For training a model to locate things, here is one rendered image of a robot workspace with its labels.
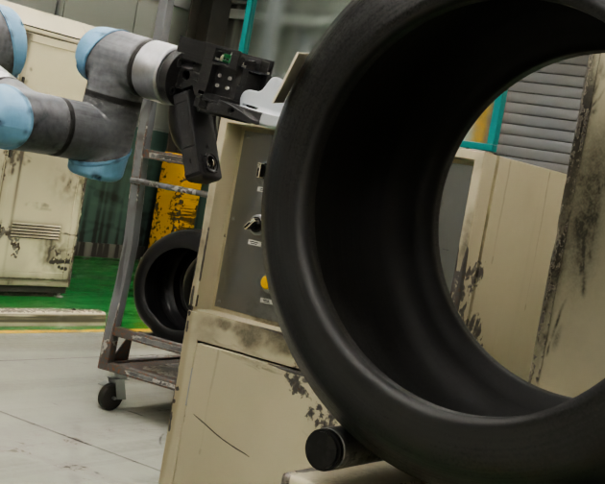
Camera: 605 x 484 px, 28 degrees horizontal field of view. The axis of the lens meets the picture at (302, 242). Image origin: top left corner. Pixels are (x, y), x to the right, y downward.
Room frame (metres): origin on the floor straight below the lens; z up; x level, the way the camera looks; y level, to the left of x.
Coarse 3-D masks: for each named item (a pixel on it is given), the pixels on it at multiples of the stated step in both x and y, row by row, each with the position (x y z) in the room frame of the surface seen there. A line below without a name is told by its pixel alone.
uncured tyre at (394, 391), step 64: (384, 0) 1.22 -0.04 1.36; (448, 0) 1.17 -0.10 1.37; (512, 0) 1.40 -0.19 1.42; (576, 0) 1.10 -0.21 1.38; (320, 64) 1.26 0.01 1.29; (384, 64) 1.40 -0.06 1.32; (448, 64) 1.46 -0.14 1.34; (512, 64) 1.44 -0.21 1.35; (320, 128) 1.25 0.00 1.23; (384, 128) 1.48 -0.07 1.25; (448, 128) 1.47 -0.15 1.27; (320, 192) 1.40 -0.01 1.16; (384, 192) 1.49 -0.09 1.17; (320, 256) 1.39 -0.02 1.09; (384, 256) 1.49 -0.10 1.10; (320, 320) 1.22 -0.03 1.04; (384, 320) 1.46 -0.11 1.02; (448, 320) 1.45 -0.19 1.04; (320, 384) 1.23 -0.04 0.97; (384, 384) 1.17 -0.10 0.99; (448, 384) 1.43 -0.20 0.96; (512, 384) 1.40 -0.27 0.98; (384, 448) 1.19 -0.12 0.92; (448, 448) 1.13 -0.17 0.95; (512, 448) 1.10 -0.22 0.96; (576, 448) 1.06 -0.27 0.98
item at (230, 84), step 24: (192, 48) 1.48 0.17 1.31; (216, 48) 1.44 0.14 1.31; (168, 72) 1.48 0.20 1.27; (192, 72) 1.48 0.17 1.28; (216, 72) 1.45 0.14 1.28; (240, 72) 1.43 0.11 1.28; (264, 72) 1.46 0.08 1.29; (168, 96) 1.49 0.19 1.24; (216, 96) 1.43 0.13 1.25; (240, 96) 1.45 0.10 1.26; (240, 120) 1.45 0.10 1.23
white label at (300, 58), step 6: (300, 54) 1.28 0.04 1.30; (306, 54) 1.30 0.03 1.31; (294, 60) 1.27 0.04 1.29; (300, 60) 1.29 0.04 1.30; (294, 66) 1.28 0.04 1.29; (300, 66) 1.30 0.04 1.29; (288, 72) 1.27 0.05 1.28; (294, 72) 1.29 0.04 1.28; (288, 78) 1.28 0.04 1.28; (294, 78) 1.31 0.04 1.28; (282, 84) 1.28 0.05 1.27; (288, 84) 1.30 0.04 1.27; (282, 90) 1.29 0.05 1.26; (288, 90) 1.31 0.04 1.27; (276, 96) 1.28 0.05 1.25; (282, 96) 1.30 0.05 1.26; (276, 102) 1.29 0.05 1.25; (282, 102) 1.31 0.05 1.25
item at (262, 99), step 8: (272, 80) 1.41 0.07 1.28; (280, 80) 1.40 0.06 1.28; (264, 88) 1.41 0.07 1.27; (272, 88) 1.41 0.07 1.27; (248, 96) 1.42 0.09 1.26; (256, 96) 1.42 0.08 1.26; (264, 96) 1.41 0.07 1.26; (272, 96) 1.41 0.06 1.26; (240, 104) 1.43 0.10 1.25; (248, 104) 1.42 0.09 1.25; (256, 104) 1.42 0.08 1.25; (264, 104) 1.41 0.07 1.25; (272, 104) 1.41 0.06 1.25; (280, 104) 1.40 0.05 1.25; (264, 112) 1.40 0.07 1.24; (272, 112) 1.40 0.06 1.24; (264, 120) 1.40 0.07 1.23; (272, 120) 1.40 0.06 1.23; (272, 128) 1.40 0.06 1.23
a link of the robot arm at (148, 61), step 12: (144, 48) 1.51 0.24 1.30; (156, 48) 1.50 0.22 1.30; (168, 48) 1.50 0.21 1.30; (144, 60) 1.50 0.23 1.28; (156, 60) 1.49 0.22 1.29; (132, 72) 1.51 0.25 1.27; (144, 72) 1.50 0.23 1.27; (156, 72) 1.49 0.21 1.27; (144, 84) 1.50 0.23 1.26; (156, 84) 1.49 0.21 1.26; (144, 96) 1.52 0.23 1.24; (156, 96) 1.50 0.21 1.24
